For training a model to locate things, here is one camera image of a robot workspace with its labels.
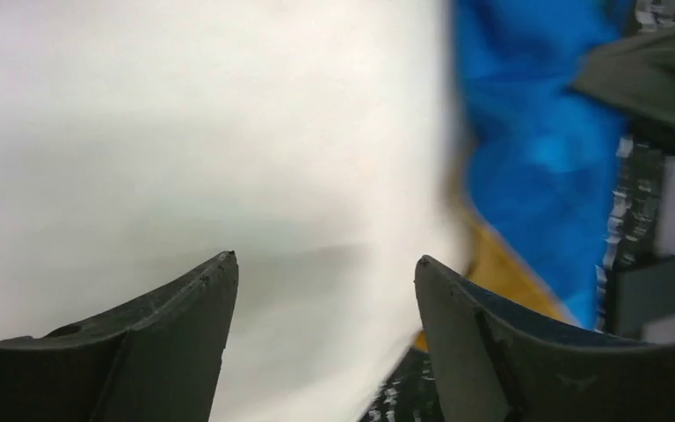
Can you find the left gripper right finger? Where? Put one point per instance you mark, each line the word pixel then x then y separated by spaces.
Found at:
pixel 496 360

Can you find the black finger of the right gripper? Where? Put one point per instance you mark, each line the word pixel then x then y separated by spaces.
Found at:
pixel 636 75

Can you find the yellow and blue pillowcase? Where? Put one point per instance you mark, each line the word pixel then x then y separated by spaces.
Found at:
pixel 534 183

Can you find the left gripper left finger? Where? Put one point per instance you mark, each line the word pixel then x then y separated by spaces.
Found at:
pixel 155 358

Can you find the white pillow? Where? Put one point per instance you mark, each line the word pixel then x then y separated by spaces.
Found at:
pixel 311 138

